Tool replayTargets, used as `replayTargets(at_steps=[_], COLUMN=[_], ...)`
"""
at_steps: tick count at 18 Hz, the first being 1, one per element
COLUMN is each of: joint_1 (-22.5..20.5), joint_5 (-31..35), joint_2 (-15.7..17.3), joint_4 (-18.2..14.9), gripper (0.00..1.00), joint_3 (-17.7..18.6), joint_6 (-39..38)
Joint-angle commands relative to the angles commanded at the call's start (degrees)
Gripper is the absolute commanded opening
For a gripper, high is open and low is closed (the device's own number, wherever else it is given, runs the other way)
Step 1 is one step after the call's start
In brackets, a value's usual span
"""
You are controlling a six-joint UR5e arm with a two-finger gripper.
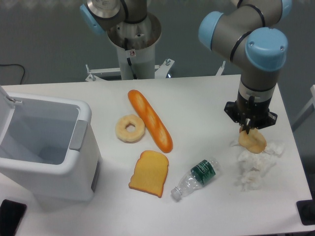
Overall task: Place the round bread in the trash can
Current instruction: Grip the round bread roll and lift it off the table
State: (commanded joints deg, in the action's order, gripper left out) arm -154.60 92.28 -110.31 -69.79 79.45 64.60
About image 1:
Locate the crumpled white tissue paper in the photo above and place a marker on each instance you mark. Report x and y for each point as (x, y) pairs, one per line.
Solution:
(254, 167)

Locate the crushed plastic bottle green label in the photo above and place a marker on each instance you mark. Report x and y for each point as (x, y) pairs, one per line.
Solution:
(196, 178)

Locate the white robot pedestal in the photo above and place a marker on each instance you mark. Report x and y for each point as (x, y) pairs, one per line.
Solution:
(134, 64)

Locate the black device at right edge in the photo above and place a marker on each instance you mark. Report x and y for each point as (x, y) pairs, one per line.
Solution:
(306, 210)

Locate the toast bread slice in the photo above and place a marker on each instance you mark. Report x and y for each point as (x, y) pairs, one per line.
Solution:
(150, 173)

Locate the black phone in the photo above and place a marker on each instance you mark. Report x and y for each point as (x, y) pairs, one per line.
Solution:
(11, 215)

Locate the white frame at right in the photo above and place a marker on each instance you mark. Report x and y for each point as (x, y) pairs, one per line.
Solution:
(306, 111)

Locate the white trash can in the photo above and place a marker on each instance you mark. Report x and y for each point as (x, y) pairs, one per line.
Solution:
(47, 146)

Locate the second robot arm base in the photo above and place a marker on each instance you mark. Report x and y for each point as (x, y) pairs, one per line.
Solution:
(128, 23)

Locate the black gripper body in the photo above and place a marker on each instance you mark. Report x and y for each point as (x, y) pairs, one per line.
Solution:
(252, 104)

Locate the orange baguette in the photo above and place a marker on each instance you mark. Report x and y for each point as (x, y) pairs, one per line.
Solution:
(155, 126)

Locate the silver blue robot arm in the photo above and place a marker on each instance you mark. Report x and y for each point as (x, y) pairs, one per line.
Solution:
(248, 40)

